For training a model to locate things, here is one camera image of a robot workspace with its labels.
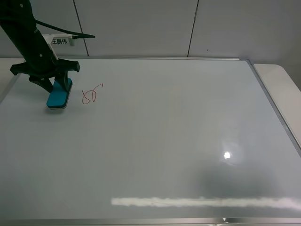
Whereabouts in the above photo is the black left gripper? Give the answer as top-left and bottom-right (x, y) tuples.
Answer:
(10, 47), (80, 93)

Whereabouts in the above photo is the teal whiteboard eraser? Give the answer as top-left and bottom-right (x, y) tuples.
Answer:
(46, 78), (73, 109)

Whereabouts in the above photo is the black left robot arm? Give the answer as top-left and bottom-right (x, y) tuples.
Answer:
(0, 0), (80, 93)

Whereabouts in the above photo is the red marker scribble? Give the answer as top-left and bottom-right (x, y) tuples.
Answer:
(82, 83), (103, 105)

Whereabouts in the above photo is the white camera with name label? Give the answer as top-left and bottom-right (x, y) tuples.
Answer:
(42, 33), (74, 60)

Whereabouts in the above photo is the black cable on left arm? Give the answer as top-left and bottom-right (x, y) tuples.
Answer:
(34, 19), (96, 39)

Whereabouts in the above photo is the white board with aluminium frame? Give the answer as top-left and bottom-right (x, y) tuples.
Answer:
(0, 58), (301, 226)

